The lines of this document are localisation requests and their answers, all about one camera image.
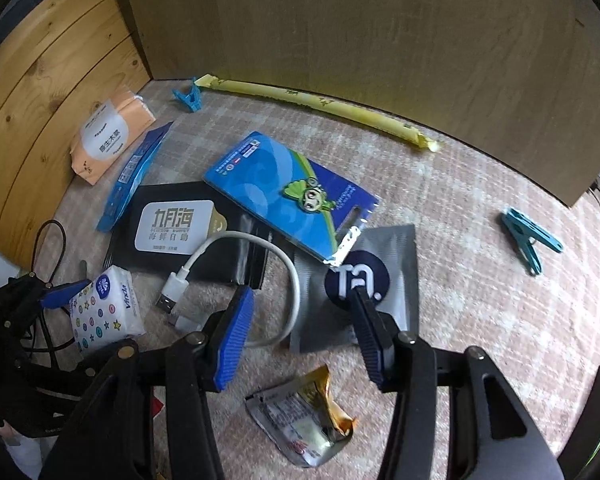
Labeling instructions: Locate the white patterned tissue pack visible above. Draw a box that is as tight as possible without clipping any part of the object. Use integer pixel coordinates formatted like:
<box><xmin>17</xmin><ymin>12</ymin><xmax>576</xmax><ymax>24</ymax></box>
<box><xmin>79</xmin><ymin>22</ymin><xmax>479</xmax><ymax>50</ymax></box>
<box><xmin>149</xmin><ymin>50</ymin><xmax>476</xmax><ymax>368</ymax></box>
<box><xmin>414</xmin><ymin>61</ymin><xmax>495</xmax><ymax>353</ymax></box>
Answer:
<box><xmin>69</xmin><ymin>266</ymin><xmax>145</xmax><ymax>356</ymax></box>

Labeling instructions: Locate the white USB cable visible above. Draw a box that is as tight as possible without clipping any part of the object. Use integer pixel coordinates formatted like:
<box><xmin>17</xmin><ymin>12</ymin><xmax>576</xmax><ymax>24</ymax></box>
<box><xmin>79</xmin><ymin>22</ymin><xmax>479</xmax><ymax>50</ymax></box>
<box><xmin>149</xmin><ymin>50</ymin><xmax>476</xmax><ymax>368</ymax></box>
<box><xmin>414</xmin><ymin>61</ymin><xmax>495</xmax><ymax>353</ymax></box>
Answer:
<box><xmin>154</xmin><ymin>230</ymin><xmax>301</xmax><ymax>350</ymax></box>

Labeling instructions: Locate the black pouch white label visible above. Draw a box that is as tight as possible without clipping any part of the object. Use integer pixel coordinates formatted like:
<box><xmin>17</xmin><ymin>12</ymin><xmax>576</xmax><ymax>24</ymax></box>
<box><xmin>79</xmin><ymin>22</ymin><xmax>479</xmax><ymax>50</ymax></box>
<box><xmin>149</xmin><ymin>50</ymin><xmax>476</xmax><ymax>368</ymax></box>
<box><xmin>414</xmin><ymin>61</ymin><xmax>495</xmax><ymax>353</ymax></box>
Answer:
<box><xmin>102</xmin><ymin>181</ymin><xmax>272</xmax><ymax>289</ymax></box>

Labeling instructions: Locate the grey foil pouch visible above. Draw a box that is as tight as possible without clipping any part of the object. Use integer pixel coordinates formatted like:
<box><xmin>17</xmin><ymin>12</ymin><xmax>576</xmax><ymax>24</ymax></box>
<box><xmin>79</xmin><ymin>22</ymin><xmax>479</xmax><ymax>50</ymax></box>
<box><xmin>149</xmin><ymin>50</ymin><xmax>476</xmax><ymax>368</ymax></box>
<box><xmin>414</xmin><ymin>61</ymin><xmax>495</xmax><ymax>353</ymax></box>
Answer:
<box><xmin>289</xmin><ymin>224</ymin><xmax>419</xmax><ymax>354</ymax></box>

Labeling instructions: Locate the silver gold foil sachet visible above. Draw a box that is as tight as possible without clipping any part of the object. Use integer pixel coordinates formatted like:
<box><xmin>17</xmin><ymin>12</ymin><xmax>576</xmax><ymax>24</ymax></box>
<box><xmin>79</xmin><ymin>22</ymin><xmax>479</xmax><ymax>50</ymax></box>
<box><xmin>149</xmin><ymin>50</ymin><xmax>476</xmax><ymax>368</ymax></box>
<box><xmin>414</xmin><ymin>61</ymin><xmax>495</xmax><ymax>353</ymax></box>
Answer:
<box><xmin>245</xmin><ymin>365</ymin><xmax>356</xmax><ymax>468</ymax></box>

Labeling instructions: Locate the blue flat sachet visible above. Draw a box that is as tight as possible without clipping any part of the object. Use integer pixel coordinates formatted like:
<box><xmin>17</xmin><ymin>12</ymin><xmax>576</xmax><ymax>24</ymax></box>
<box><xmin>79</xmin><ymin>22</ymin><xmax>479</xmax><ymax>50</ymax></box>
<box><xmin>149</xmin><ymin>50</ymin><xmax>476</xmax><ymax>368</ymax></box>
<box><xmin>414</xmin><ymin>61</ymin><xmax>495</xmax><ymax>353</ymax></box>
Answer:
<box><xmin>96</xmin><ymin>122</ymin><xmax>173</xmax><ymax>233</ymax></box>

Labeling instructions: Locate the orange tissue pack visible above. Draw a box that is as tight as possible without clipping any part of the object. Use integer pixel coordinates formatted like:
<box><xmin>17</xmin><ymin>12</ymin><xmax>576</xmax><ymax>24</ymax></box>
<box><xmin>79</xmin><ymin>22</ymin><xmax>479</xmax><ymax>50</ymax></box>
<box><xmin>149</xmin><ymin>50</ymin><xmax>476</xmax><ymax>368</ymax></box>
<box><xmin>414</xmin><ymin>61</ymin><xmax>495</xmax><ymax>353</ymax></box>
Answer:
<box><xmin>70</xmin><ymin>86</ymin><xmax>155</xmax><ymax>185</ymax></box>

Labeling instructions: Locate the blue card with mascot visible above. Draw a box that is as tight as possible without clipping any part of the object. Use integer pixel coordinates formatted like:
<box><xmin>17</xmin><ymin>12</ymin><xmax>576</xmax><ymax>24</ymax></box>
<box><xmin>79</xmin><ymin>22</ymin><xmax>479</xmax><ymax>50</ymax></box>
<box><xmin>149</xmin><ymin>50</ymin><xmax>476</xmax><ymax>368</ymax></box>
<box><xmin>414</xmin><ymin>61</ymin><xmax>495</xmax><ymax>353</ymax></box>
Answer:
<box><xmin>204</xmin><ymin>131</ymin><xmax>378</xmax><ymax>266</ymax></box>

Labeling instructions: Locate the teal clothes peg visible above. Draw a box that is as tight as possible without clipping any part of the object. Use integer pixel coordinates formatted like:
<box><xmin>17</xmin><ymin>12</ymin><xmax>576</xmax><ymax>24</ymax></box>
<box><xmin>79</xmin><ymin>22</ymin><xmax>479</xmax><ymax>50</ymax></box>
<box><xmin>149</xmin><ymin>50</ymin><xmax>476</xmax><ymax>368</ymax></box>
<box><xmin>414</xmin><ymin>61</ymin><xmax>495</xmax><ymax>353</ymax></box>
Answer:
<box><xmin>501</xmin><ymin>208</ymin><xmax>564</xmax><ymax>275</ymax></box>

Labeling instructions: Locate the small blue clip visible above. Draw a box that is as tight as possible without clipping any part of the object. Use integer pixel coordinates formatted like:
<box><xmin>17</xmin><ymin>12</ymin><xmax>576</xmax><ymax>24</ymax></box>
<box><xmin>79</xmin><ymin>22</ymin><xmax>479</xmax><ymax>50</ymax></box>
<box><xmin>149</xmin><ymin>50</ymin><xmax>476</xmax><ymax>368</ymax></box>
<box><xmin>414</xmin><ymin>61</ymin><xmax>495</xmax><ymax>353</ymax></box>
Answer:
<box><xmin>172</xmin><ymin>79</ymin><xmax>202</xmax><ymax>113</ymax></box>

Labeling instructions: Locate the pine wood plank board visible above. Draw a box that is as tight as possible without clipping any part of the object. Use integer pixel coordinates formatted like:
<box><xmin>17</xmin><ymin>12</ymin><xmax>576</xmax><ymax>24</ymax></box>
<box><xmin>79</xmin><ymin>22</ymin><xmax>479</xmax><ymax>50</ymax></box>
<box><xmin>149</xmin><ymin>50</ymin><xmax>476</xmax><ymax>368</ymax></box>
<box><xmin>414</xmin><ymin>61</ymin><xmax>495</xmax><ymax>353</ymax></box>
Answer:
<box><xmin>0</xmin><ymin>0</ymin><xmax>150</xmax><ymax>268</ymax></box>

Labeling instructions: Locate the long yellow stick packet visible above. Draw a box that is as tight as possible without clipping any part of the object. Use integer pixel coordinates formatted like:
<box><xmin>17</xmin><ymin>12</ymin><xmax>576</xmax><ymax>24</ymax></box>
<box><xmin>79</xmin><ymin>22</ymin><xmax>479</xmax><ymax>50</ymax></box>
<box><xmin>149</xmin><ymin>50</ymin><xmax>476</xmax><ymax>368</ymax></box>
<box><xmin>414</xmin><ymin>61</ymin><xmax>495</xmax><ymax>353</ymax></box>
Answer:
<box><xmin>194</xmin><ymin>74</ymin><xmax>440</xmax><ymax>153</ymax></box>

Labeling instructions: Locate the light wooden board panel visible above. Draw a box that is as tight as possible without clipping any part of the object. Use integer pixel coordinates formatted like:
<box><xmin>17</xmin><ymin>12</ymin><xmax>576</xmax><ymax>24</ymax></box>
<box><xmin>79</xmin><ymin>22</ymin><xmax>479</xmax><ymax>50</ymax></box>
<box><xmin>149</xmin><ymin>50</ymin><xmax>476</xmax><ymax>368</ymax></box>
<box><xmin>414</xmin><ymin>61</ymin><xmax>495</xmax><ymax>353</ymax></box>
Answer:
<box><xmin>130</xmin><ymin>0</ymin><xmax>600</xmax><ymax>205</ymax></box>

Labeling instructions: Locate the black cable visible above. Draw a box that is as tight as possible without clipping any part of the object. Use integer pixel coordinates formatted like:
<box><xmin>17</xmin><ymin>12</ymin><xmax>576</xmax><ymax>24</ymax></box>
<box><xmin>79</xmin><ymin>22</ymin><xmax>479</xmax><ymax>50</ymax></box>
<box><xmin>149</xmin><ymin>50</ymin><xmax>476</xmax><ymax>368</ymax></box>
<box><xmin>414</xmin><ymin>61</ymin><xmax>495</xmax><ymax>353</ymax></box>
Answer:
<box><xmin>29</xmin><ymin>219</ymin><xmax>68</xmax><ymax>286</ymax></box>

